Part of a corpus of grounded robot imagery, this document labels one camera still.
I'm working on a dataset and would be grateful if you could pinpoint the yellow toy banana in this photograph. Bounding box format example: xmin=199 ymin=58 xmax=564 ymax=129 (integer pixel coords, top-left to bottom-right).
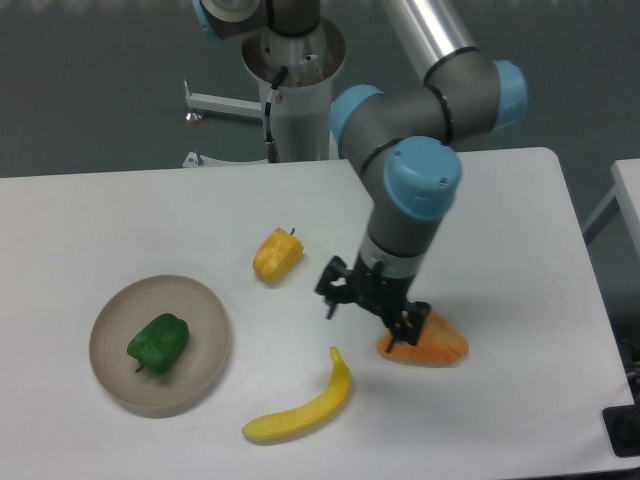
xmin=242 ymin=347 xmax=353 ymax=444

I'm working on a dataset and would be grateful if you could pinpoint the white side table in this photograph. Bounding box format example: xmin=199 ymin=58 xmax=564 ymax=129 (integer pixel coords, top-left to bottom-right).
xmin=581 ymin=158 xmax=639 ymax=252

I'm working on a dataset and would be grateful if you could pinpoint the orange toy pumpkin wedge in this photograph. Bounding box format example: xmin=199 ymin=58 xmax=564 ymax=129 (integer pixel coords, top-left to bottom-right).
xmin=376 ymin=311 xmax=469 ymax=368

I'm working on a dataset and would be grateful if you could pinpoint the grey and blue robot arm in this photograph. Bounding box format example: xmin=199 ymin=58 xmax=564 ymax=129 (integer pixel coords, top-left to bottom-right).
xmin=185 ymin=1 xmax=528 ymax=346

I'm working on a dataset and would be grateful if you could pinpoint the green toy bell pepper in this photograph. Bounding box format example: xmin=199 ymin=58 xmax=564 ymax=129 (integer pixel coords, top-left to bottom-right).
xmin=126 ymin=313 xmax=190 ymax=375

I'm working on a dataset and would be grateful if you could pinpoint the black cable on pedestal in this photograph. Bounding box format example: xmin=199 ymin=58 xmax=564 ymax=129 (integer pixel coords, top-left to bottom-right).
xmin=263 ymin=65 xmax=288 ymax=164

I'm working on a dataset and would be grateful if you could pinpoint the black device at table edge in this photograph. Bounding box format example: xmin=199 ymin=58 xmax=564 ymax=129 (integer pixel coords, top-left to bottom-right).
xmin=602 ymin=404 xmax=639 ymax=458

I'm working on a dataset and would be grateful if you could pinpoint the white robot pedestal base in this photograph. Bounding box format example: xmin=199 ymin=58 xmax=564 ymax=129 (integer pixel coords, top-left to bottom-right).
xmin=181 ymin=17 xmax=351 ymax=168

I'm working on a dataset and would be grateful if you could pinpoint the beige round plate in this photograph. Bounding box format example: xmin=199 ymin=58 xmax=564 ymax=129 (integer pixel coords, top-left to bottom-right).
xmin=89 ymin=275 xmax=231 ymax=418

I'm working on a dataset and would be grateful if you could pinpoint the yellow toy bell pepper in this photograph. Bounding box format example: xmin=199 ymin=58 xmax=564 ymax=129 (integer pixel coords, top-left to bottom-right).
xmin=252 ymin=227 xmax=304 ymax=285

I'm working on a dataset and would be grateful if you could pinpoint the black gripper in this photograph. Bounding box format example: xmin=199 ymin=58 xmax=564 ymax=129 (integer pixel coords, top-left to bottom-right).
xmin=315 ymin=256 xmax=431 ymax=350

